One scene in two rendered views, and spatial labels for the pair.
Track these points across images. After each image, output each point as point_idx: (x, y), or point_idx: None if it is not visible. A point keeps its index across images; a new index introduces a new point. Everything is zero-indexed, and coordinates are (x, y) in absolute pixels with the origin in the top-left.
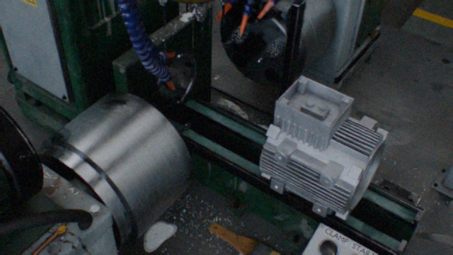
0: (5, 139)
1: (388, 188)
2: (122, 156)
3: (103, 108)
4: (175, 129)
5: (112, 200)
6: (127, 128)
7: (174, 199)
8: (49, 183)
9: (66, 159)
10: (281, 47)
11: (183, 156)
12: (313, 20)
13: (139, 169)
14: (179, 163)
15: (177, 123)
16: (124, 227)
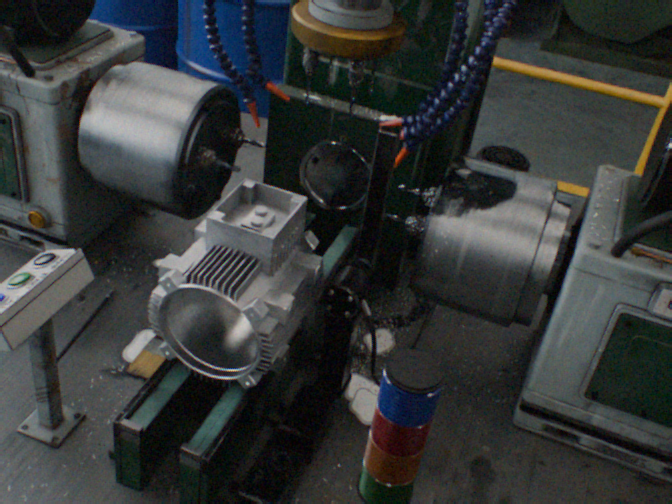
0: None
1: (283, 461)
2: (128, 93)
3: (191, 76)
4: (185, 125)
5: (90, 111)
6: (162, 88)
7: (144, 189)
8: (83, 59)
9: (118, 67)
10: (422, 228)
11: (167, 153)
12: (478, 232)
13: (124, 113)
14: (158, 152)
15: (308, 221)
16: (83, 146)
